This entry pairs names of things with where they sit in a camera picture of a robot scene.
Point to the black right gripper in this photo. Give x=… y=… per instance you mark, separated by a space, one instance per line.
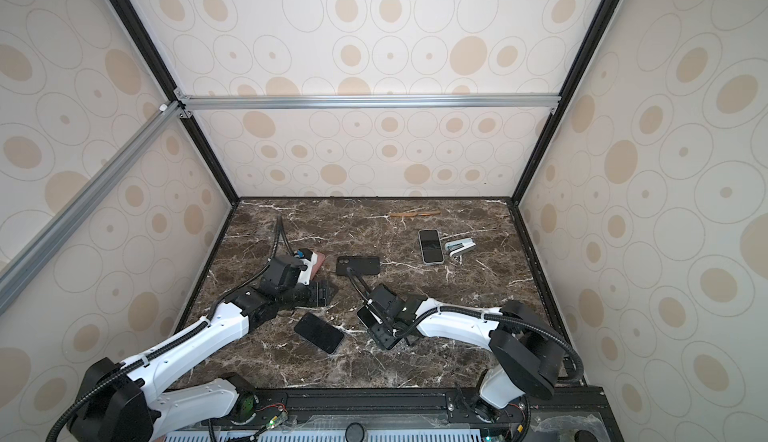
x=374 y=329

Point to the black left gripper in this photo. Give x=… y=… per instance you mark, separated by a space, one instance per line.
x=325 y=297

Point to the black smartphone gold edge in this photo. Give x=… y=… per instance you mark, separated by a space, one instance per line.
x=366 y=316

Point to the black phone case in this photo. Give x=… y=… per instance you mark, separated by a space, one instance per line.
x=362 y=265

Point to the blue smartphone black screen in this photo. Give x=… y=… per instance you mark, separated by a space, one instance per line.
x=431 y=246

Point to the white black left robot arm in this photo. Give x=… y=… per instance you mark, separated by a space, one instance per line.
x=236 y=314

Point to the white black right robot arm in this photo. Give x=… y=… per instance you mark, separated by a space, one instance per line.
x=528 y=355

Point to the pink phone case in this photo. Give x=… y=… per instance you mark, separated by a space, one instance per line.
x=317 y=261

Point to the dark blue smartphone left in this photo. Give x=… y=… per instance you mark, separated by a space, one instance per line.
x=319 y=333

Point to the light blue white stapler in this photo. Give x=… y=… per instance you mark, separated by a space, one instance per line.
x=457 y=248

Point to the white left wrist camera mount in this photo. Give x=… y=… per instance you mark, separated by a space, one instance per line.
x=304 y=256

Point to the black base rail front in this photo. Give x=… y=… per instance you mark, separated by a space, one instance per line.
x=360 y=409

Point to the silver aluminium rail left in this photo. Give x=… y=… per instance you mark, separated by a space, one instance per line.
x=39 y=251

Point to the silver aluminium rail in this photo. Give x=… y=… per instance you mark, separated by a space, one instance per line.
x=371 y=102
x=39 y=251

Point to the silver aluminium rail back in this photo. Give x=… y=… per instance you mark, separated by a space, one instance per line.
x=371 y=102

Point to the black corner frame post left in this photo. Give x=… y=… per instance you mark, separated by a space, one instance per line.
x=150 y=54

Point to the black corner frame post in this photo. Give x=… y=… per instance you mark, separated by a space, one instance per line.
x=595 y=32
x=150 y=54

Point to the black corner frame post right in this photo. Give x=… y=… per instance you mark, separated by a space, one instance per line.
x=595 y=32

